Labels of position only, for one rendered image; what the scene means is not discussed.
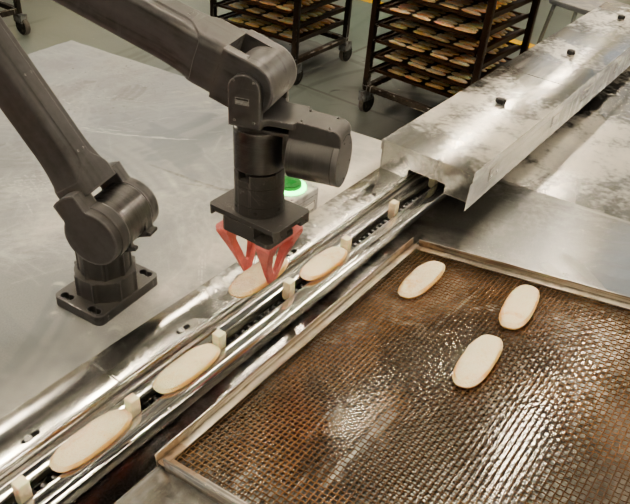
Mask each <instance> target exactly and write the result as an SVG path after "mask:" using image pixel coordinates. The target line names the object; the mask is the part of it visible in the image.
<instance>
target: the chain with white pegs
mask: <svg viewBox="0 0 630 504"><path fill-rule="evenodd" d="M437 183H438V181H436V180H433V179H431V178H429V183H428V185H427V187H425V188H424V189H422V190H421V191H420V192H418V193H417V194H416V195H414V196H413V198H410V199H409V200H408V201H406V202H405V203H404V204H403V205H401V206H400V207H399V203H400V202H399V201H397V200H394V199H393V200H392V201H390V202H389V209H388V215H387V217H385V218H384V219H383V220H382V221H380V222H379V223H378V224H376V225H375V226H374V227H372V228H371V229H370V230H368V231H367V232H366V233H365V234H363V235H362V236H361V237H359V238H358V239H357V240H356V241H354V242H353V243H352V237H350V236H348V235H344V236H343V237H342V238H341V243H340V247H342V248H344V249H346V250H347V252H349V251H350V250H351V249H353V248H354V247H355V246H357V245H358V244H359V243H360V242H362V241H363V240H364V239H366V238H367V237H368V236H369V235H371V234H372V233H373V232H375V231H376V230H377V229H379V228H380V227H381V226H382V225H384V224H385V223H386V222H388V221H389V220H390V219H391V218H393V217H394V216H395V215H397V214H398V213H399V212H401V211H402V210H403V209H404V208H406V207H407V206H408V205H410V204H411V203H412V202H413V201H415V200H416V199H417V198H419V197H420V196H421V195H423V194H424V193H425V192H426V191H428V190H429V189H430V188H432V187H433V186H434V185H435V184H437ZM309 282H310V281H306V280H303V281H302V282H300V283H299V284H298V285H297V286H295V280H293V279H292V278H290V277H288V278H286V279H285V280H283V289H282V297H281V298H279V299H278V300H277V301H275V303H273V304H271V305H270V306H269V307H267V308H266V309H265V310H264V311H263V312H261V313H260V314H258V315H257V316H256V317H254V318H253V319H252V320H251V322H248V323H247V324H245V325H244V326H243V327H241V328H240V329H239V330H238V331H236V332H235V333H233V334H232V335H231V336H229V337H228V338H227V339H226V332H224V331H222V330H221V329H217V330H216V331H215V332H213V333H212V344H214V345H216V346H218V347H219V348H220V351H221V350H222V349H223V348H225V347H226V346H227V345H228V344H230V343H231V342H232V341H234V340H235V339H236V338H238V337H239V336H240V335H241V334H243V333H244V332H245V331H247V330H248V329H249V328H250V327H252V326H253V325H254V324H256V323H257V322H258V321H260V320H261V319H262V318H263V317H265V316H266V315H267V314H269V313H270V312H271V311H272V310H274V309H275V308H276V307H278V306H279V305H280V304H282V303H283V302H284V301H285V300H287V299H288V298H289V297H291V296H292V295H293V294H294V293H296V292H297V291H298V290H300V289H301V288H302V287H303V286H305V285H306V284H307V283H309ZM162 395H164V394H160V393H158V392H156V393H155V394H153V395H152V396H151V397H150V399H147V400H146V401H144V402H143V403H142V404H140V398H139V397H138V396H137V395H135V394H134V393H131V394H129V395H128V396H127V397H125V398H124V404H125V409H126V410H127V411H129V412H130V413H131V414H132V419H133V418H134V417H135V416H137V415H138V414H139V413H140V412H142V411H143V410H144V409H146V408H147V407H148V406H150V405H151V404H152V403H153V402H155V401H156V400H157V399H159V397H161V396H162ZM60 474H62V473H58V472H55V471H52V472H51V473H50V474H49V475H47V476H46V477H45V478H43V479H42V480H41V481H39V482H38V483H37V485H36V486H35V487H34V486H33V487H31V486H30V482H29V480H28V479H27V478H25V477H24V476H23V475H20V476H18V477H17V478H16V479H14V480H13V481H12V482H11V486H12V489H13V493H14V496H15V499H16V500H14V503H11V504H23V503H24V502H25V501H27V500H28V499H29V498H31V497H32V496H33V495H34V494H36V493H37V492H38V491H40V490H41V489H42V488H43V487H45V486H46V485H47V483H48V482H51V481H53V480H54V479H55V478H56V477H58V476H59V475H60Z"/></svg>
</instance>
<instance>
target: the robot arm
mask: <svg viewBox="0 0 630 504"><path fill-rule="evenodd" d="M53 1H54V2H56V3H58V4H60V5H62V6H64V7H65V8H67V9H69V10H71V11H73V12H75V13H76V14H78V15H80V16H82V17H84V18H85V19H87V20H89V21H91V22H93V23H95V24H96V25H98V26H100V27H102V28H104V29H105V30H107V31H109V32H111V33H113V34H115V35H116V36H118V37H120V38H122V39H124V40H126V41H127V42H129V43H131V44H133V45H135V46H136V47H138V48H140V49H142V50H144V51H146V52H147V53H149V54H151V55H153V56H155V57H156V58H158V59H160V60H161V61H163V62H165V63H166V64H168V65H169V66H171V67H172V68H174V69H175V70H177V71H178V72H180V73H181V74H183V75H184V77H185V78H186V79H187V80H188V81H190V82H191V83H193V84H195V85H197V86H199V87H200V88H202V89H204V90H206V91H208V92H209V97H210V98H212V99H213V100H215V101H217V102H219V103H221V104H223V105H224V106H226V107H228V122H229V124H230V125H233V154H234V188H233V189H231V190H230V191H228V192H226V193H224V194H223V195H221V196H219V197H217V198H216V199H214V200H212V201H211V202H210V213H211V214H213V213H214V212H218V213H220V214H222V215H223V220H222V221H220V222H219V223H217V224H216V231H217V232H218V234H219V235H220V237H221V238H222V239H223V241H224V242H225V243H226V245H227V246H228V248H229V249H230V250H231V252H232V253H233V255H234V256H235V258H236V260H237V261H238V263H239V265H240V267H241V268H242V270H243V271H245V270H247V269H248V268H250V267H251V266H252V264H253V260H254V256H255V251H256V252H257V255H258V258H259V261H260V264H261V267H262V270H263V273H264V276H265V278H266V281H267V283H269V284H270V283H271V282H273V281H274V280H275V279H276V278H277V276H278V274H279V271H280V269H281V267H282V264H283V262H284V260H285V257H286V256H287V254H288V253H289V251H290V250H291V248H292V247H293V245H294V244H295V242H296V241H297V239H298V238H299V236H300V235H301V233H302V232H303V226H302V225H304V224H305V223H307V222H308V221H309V209H307V208H305V207H302V206H300V205H297V204H295V203H293V202H290V201H288V200H286V199H284V185H285V173H286V175H287V176H288V177H293V178H297V179H302V180H306V181H311V182H315V183H320V184H324V185H329V186H334V187H341V185H342V184H343V182H344V180H345V178H346V175H347V172H348V169H349V165H350V160H351V154H352V138H351V125H350V123H349V122H348V121H347V120H346V119H343V118H340V117H336V116H333V115H329V114H325V113H322V112H318V111H314V110H311V109H310V108H311V107H310V106H306V105H301V104H296V103H290V102H289V89H290V88H291V87H292V86H293V84H294V82H295V80H296V76H297V67H296V63H295V60H294V58H293V56H292V55H291V53H290V52H289V51H288V50H287V49H286V48H285V47H283V46H282V45H280V44H278V43H276V42H274V41H273V40H271V39H269V38H267V37H265V36H263V35H262V34H260V33H258V32H256V31H254V30H252V29H251V30H249V31H248V32H246V31H244V30H242V29H240V28H238V27H236V26H235V25H233V24H231V23H229V22H227V21H225V20H223V19H220V18H217V17H212V16H209V15H207V14H205V13H203V12H200V11H198V10H196V9H194V8H192V7H190V6H188V5H186V4H184V3H182V2H181V1H179V0H53ZM0 109H1V110H2V112H3V113H4V115H5V116H6V117H7V119H8V120H9V121H10V123H11V124H12V126H13V127H14V128H15V130H16V131H17V132H18V134H19V135H20V137H21V138H22V139H23V141H24V142H25V143H26V145H27V146H28V148H29V149H30V150H31V152H32V153H33V154H34V156H35V157H36V159H37V160H38V162H39V163H40V165H41V166H42V168H43V169H44V171H45V173H46V174H47V176H48V178H49V180H50V182H51V183H52V185H53V187H54V192H55V194H56V196H57V197H58V198H59V200H58V201H57V202H56V203H55V204H54V206H53V208H54V209H55V210H56V212H57V213H58V214H59V216H60V217H61V218H62V220H63V221H64V234H65V237H66V239H67V241H68V243H69V245H70V247H71V248H72V249H73V250H74V252H75V256H76V261H74V264H75V266H74V281H73V282H71V283H70V284H68V285H67V286H65V287H64V288H62V289H61V290H59V291H58V292H57V293H56V300H57V305H58V306H59V307H61V308H63V309H65V310H67V311H69V312H71V313H73V314H74V315H76V316H78V317H80V318H82V319H84V320H86V321H88V322H90V323H91V324H93V325H95V326H103V325H105V324H106V323H108V322H109V321H110V320H112V319H113V318H114V317H116V316H117V315H118V314H120V313H121V312H122V311H123V310H125V309H126V308H127V307H129V306H130V305H131V304H133V303H134V302H135V301H137V300H138V299H139V298H141V297H142V296H143V295H145V294H146V293H147V292H149V291H150V290H151V289H153V288H154V287H155V286H156V285H157V284H158V281H157V273H156V272H154V271H152V270H150V269H148V268H146V267H144V266H142V265H139V264H137V263H136V260H135V256H134V255H131V252H132V251H136V250H137V249H138V246H137V245H134V244H133V241H134V240H135V239H136V238H139V237H150V236H151V235H152V234H153V233H154V232H156V231H157V227H156V226H153V222H154V221H155V220H156V219H157V217H158V214H159V205H158V201H157V199H156V197H155V195H154V193H153V192H152V190H151V189H150V188H149V187H148V186H147V185H146V184H145V183H143V182H142V181H140V180H138V179H137V178H134V177H131V176H129V174H128V173H127V171H126V170H125V168H124V167H123V165H122V164H121V162H120V161H114V162H110V163H108V162H107V161H106V160H105V159H104V158H102V157H101V156H100V155H99V154H98V153H97V151H96V150H95V149H94V148H93V147H92V146H91V144H90V143H89V142H88V141H87V139H86V138H85V137H84V136H83V134H82V133H81V131H80V130H79V129H78V127H77V126H76V124H75V123H74V121H73V120H72V118H71V117H70V116H69V114H68V113H67V111H66V110H65V108H64V107H63V105H62V104H61V103H60V101H59V100H58V98H57V97H56V95H55V94H54V92H53V91H52V90H51V88H50V87H49V85H48V84H47V82H46V81H45V79H44V78H43V76H42V75H41V74H40V72H39V71H38V69H37V68H36V66H35V65H34V63H33V62H32V61H31V59H30V58H29V56H28V55H27V53H26V52H25V50H24V49H23V48H22V46H21V45H20V43H19V42H18V40H17V39H16V37H15V36H14V35H13V33H12V32H11V30H10V29H9V27H8V26H7V24H6V23H5V22H4V20H3V19H2V17H1V16H0ZM98 187H101V189H102V190H101V191H100V192H99V193H97V194H96V195H95V196H93V195H92V192H93V191H95V190H96V189H97V188H98ZM236 236H240V237H242V238H244V239H246V240H247V250H246V257H245V256H244V253H243V251H242V249H241V247H240V245H239V243H238V241H237V239H236ZM279 246H280V247H279ZM277 248H279V250H278V253H277V257H276V260H275V263H274V266H273V268H272V264H273V256H274V254H275V253H276V251H277Z"/></svg>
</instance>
